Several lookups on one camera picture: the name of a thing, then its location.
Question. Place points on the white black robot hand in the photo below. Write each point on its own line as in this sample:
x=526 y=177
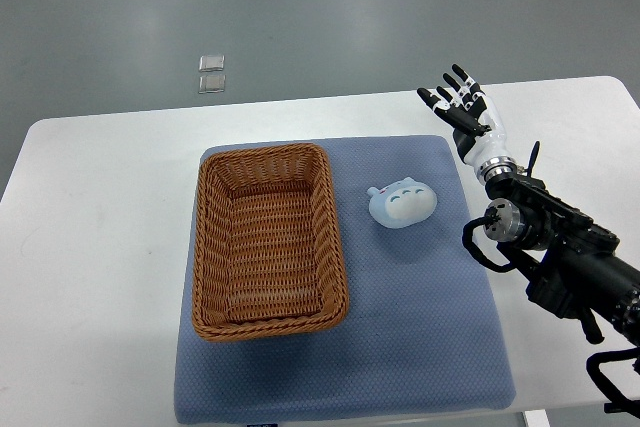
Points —
x=478 y=131

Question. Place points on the blue plush toy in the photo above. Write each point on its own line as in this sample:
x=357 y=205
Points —
x=402 y=203

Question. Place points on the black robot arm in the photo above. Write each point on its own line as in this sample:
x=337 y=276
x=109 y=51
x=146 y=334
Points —
x=569 y=261

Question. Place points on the brown wicker basket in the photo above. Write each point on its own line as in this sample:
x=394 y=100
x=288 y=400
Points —
x=268 y=258

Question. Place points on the blue fabric mat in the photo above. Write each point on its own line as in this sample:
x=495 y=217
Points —
x=422 y=333

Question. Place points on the lower floor metal plate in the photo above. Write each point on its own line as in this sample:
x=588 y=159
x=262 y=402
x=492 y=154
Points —
x=212 y=83

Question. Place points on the floor metal plate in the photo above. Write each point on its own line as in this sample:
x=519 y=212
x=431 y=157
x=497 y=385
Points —
x=212 y=83
x=211 y=62

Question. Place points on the upper floor metal plate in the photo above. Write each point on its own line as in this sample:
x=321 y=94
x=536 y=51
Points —
x=211 y=62

